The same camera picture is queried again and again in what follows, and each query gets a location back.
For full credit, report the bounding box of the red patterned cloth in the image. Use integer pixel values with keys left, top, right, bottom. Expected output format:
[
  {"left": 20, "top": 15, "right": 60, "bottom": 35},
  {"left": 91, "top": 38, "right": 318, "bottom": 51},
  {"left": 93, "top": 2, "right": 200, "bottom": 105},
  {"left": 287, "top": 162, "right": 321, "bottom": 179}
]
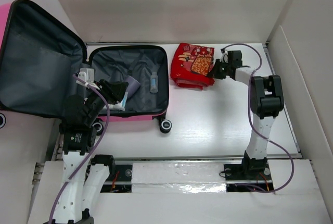
[{"left": 170, "top": 43, "right": 215, "bottom": 90}]

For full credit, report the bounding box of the small clear plastic bottle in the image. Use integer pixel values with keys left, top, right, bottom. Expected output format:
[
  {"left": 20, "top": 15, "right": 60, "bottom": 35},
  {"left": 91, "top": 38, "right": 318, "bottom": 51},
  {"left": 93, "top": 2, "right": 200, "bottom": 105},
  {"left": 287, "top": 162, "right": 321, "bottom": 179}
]
[{"left": 150, "top": 72, "right": 158, "bottom": 94}]

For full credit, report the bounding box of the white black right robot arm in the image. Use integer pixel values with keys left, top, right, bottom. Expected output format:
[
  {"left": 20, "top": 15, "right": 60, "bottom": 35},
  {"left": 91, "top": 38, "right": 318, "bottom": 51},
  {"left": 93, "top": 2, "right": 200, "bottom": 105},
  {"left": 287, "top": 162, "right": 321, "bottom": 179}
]
[{"left": 208, "top": 49, "right": 284, "bottom": 180}]

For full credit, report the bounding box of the white blue tissue pack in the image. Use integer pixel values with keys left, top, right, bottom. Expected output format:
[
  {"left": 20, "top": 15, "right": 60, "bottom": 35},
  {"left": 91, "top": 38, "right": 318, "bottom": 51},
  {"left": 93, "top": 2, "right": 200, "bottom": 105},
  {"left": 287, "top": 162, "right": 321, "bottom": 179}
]
[{"left": 108, "top": 92, "right": 128, "bottom": 111}]

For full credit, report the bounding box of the pink kids suitcase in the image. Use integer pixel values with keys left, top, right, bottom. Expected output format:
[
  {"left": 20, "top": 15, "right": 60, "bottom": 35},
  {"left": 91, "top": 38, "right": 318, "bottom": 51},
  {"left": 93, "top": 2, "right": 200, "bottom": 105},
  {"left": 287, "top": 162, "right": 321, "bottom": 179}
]
[{"left": 1, "top": 0, "right": 172, "bottom": 133}]

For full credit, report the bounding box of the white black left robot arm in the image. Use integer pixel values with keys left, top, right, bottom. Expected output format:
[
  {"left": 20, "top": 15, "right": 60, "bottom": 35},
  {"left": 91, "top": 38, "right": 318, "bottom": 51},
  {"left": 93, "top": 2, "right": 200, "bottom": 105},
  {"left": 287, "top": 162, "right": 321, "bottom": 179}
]
[{"left": 48, "top": 78, "right": 129, "bottom": 223}]

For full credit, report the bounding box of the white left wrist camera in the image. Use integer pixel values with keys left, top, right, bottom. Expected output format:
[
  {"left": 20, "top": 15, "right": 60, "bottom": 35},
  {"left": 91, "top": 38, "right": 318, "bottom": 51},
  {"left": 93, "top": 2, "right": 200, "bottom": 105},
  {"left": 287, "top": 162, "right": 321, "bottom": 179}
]
[{"left": 76, "top": 68, "right": 94, "bottom": 84}]

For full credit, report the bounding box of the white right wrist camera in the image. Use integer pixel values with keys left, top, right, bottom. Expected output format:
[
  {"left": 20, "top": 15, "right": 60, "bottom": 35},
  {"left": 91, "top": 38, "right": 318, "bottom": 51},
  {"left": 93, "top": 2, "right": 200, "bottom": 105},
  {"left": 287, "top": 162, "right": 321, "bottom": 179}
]
[{"left": 220, "top": 48, "right": 228, "bottom": 63}]

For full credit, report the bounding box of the metal base rail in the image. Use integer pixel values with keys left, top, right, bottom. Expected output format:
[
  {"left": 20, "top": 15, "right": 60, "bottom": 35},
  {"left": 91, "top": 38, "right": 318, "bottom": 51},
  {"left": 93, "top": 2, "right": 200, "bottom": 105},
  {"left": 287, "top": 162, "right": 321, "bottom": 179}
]
[{"left": 101, "top": 160, "right": 274, "bottom": 194}]

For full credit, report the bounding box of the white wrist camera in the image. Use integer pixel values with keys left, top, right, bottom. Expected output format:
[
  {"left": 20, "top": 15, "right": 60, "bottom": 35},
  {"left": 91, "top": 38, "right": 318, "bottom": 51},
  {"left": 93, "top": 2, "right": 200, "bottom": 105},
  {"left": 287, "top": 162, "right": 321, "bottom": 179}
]
[
  {"left": 220, "top": 48, "right": 228, "bottom": 63},
  {"left": 76, "top": 68, "right": 94, "bottom": 84}
]

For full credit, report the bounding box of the white side board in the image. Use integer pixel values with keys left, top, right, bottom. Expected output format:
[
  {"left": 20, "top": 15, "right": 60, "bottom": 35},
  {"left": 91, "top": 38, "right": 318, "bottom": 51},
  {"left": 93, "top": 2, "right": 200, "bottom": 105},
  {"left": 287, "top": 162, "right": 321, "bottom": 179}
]
[{"left": 268, "top": 26, "right": 332, "bottom": 160}]

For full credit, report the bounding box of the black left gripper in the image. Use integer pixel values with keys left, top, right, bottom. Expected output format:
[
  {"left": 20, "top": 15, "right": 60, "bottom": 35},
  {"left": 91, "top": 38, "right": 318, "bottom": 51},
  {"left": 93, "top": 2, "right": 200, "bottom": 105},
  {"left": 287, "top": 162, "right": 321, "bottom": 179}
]
[{"left": 85, "top": 78, "right": 127, "bottom": 124}]

